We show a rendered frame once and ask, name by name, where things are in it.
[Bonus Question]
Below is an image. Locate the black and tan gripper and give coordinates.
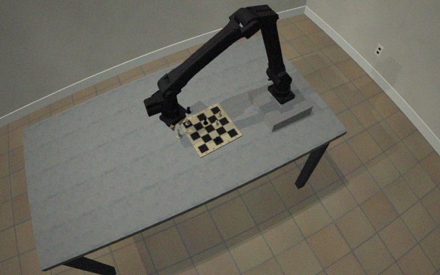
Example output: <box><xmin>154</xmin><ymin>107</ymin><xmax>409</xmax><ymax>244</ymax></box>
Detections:
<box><xmin>159</xmin><ymin>104</ymin><xmax>187</xmax><ymax>131</ymax></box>

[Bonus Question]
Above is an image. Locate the black and cream chessboard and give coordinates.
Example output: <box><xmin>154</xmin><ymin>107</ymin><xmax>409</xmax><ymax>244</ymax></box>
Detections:
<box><xmin>180</xmin><ymin>103</ymin><xmax>243</xmax><ymax>158</ymax></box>

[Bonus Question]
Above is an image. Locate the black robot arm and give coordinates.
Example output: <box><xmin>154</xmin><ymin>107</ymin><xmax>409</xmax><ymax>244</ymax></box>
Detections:
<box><xmin>144</xmin><ymin>4</ymin><xmax>295</xmax><ymax>118</ymax></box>

